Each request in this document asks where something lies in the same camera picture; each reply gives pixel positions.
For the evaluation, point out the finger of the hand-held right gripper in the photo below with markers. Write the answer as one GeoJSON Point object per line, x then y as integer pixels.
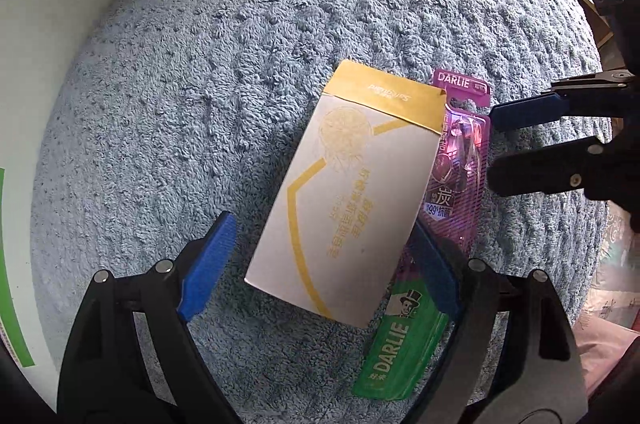
{"type": "Point", "coordinates": [545, 169]}
{"type": "Point", "coordinates": [530, 109]}

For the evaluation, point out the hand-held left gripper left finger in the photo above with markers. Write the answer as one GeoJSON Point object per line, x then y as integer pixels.
{"type": "Point", "coordinates": [210, 269]}

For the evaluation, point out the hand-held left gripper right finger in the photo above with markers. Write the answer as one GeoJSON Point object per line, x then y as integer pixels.
{"type": "Point", "coordinates": [440, 274]}

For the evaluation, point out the green toothpaste packet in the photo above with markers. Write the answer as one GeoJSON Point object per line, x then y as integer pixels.
{"type": "Point", "coordinates": [395, 344]}

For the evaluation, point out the purple toothbrush packet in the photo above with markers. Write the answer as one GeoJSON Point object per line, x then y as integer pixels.
{"type": "Point", "coordinates": [457, 164]}

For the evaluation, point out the white box with gold flap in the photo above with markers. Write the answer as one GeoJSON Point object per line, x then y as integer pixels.
{"type": "Point", "coordinates": [350, 204]}

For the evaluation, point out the grey printed blanket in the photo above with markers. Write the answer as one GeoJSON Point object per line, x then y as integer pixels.
{"type": "Point", "coordinates": [617, 269]}

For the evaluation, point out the person's pink trouser leg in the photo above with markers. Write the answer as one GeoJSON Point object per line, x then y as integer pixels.
{"type": "Point", "coordinates": [612, 359]}

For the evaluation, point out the green strip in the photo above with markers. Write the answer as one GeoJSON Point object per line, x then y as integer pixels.
{"type": "Point", "coordinates": [17, 279]}

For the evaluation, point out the blue fleece blanket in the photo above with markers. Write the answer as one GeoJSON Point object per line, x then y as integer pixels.
{"type": "Point", "coordinates": [200, 54]}

